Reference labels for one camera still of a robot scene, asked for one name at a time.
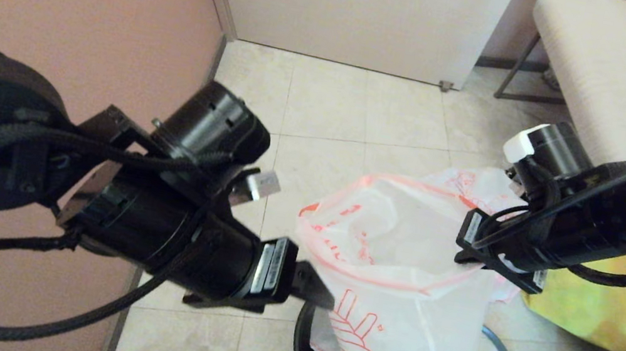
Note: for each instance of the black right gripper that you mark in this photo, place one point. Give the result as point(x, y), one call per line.
point(544, 239)

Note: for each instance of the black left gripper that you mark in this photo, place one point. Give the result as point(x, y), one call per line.
point(181, 242)

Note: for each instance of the white red-print plastic bag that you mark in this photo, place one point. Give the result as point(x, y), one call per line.
point(397, 278)

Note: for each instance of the used white red plastic bag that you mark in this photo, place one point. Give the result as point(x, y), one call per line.
point(477, 181)

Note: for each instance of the yellow fabric bag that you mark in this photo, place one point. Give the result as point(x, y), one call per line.
point(595, 312)

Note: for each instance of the small metal door stopper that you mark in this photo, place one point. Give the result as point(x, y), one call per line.
point(446, 86)

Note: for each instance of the white wood bench metal legs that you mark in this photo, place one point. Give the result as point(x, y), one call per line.
point(609, 79)

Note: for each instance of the white door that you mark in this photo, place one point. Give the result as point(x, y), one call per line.
point(348, 3)

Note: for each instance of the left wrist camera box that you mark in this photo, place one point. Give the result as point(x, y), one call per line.
point(260, 184)

